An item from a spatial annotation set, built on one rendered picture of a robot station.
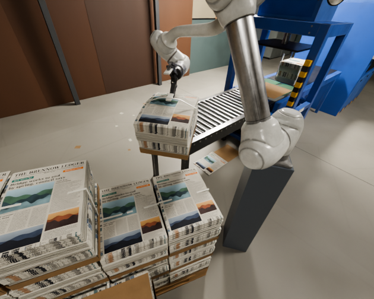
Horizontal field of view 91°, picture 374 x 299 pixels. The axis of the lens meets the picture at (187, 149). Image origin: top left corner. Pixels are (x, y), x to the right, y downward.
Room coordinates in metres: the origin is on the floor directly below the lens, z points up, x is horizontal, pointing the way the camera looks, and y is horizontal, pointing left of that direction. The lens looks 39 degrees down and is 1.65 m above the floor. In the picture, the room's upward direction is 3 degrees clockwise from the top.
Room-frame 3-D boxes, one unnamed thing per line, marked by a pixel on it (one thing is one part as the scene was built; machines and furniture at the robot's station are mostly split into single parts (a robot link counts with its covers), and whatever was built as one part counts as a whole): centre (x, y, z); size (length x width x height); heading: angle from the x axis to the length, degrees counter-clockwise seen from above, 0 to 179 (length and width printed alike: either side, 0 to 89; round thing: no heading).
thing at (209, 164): (1.77, -0.32, 0.00); 0.37 x 0.29 x 0.01; 133
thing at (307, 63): (1.86, -1.07, 1.05); 0.05 x 0.05 x 0.45; 43
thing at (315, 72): (3.19, -1.87, 0.75); 1.55 x 0.65 x 0.10; 133
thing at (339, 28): (2.43, -1.04, 1.50); 0.94 x 0.68 x 0.10; 43
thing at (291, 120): (0.78, -0.47, 1.17); 0.18 x 0.16 x 0.22; 137
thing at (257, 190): (0.79, -0.48, 0.50); 0.20 x 0.20 x 1.00; 79
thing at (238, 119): (1.55, -0.46, 0.74); 1.34 x 0.05 x 0.12; 133
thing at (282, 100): (2.43, -1.04, 0.75); 0.70 x 0.65 x 0.10; 133
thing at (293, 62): (2.81, -1.46, 0.93); 0.38 x 0.30 x 0.26; 133
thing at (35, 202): (0.38, 0.52, 0.95); 0.38 x 0.29 x 0.23; 23
